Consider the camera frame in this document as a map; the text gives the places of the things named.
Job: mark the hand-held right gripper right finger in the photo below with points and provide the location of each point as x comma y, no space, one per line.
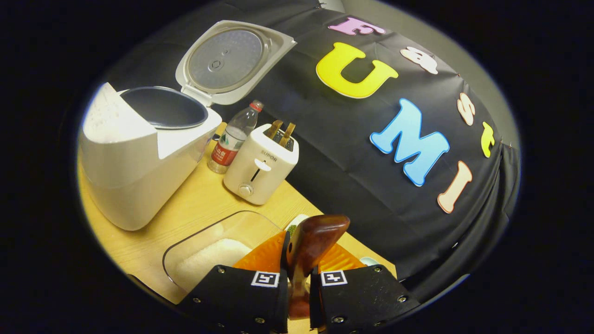
362,297

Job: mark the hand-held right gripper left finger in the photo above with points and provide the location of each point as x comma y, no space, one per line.
232,297

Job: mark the white rice heap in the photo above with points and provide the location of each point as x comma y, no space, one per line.
209,262

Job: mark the brown wooden spoon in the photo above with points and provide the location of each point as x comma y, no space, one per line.
315,236

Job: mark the white rice cooker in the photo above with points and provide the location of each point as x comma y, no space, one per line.
134,185

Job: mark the pale green plate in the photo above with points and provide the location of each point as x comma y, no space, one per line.
369,261

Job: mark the clear glass tray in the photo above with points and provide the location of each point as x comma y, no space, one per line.
218,222

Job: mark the white divided bean dish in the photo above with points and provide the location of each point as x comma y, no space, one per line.
292,225

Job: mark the white toaster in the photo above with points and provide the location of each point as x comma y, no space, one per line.
260,171

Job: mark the black backdrop cloth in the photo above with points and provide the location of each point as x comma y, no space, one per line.
348,162

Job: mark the clear plastic water bottle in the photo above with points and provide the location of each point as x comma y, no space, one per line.
229,144

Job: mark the brown toast slice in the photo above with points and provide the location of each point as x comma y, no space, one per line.
274,129
287,133

